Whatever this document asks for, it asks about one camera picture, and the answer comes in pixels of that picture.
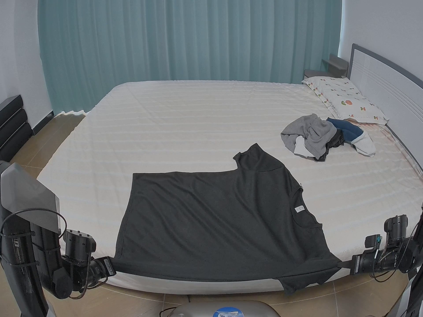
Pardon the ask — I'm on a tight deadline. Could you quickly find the white printed pillow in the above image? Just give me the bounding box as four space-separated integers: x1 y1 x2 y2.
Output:
301 76 390 125

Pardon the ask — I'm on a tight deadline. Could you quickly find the blue-green curtain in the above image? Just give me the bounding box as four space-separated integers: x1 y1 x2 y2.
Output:
38 0 342 115

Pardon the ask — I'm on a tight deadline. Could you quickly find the grey bedside table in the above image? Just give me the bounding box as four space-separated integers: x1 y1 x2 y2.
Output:
304 53 349 78

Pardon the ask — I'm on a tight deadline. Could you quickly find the pile of clothes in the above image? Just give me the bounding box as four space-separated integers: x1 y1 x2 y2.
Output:
280 113 377 162

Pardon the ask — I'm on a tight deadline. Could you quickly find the black chest of drawers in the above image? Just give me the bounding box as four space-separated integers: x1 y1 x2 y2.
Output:
0 94 33 159

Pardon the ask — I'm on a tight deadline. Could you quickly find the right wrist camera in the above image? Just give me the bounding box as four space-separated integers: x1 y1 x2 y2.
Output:
364 234 381 253

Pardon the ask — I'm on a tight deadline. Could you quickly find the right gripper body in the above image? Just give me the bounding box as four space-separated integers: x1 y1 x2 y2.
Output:
351 252 379 275

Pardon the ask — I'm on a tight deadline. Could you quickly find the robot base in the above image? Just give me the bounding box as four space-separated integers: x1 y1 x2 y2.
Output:
167 299 276 317

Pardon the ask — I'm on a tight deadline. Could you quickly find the black T-shirt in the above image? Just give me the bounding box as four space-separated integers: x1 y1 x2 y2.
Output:
114 143 342 297

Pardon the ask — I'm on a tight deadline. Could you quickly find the bed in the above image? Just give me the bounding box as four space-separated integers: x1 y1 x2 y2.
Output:
36 43 423 295

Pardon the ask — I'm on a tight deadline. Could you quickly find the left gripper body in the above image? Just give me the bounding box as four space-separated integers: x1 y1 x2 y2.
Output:
92 256 117 280

